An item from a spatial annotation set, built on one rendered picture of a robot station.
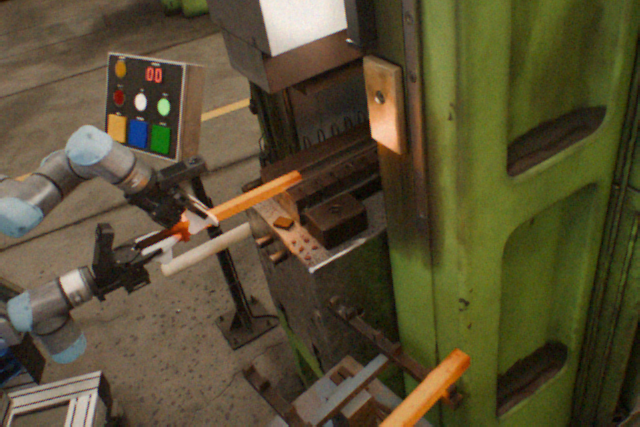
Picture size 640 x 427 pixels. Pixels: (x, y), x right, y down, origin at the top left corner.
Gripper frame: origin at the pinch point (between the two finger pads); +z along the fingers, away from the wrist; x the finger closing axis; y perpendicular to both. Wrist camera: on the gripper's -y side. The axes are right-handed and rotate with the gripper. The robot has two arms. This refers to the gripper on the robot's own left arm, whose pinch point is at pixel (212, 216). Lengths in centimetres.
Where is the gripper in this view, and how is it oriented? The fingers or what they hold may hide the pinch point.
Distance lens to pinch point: 130.5
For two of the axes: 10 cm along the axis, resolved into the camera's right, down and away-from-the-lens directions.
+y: -6.5, 7.6, -0.2
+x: 5.2, 4.3, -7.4
